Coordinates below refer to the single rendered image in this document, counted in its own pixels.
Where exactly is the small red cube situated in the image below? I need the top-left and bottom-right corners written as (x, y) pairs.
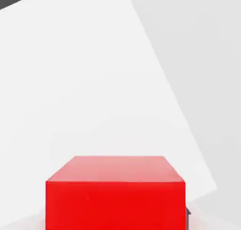
top-left (45, 155), bottom-right (186, 230)

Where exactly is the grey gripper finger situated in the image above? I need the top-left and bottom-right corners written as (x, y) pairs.
top-left (185, 207), bottom-right (192, 230)

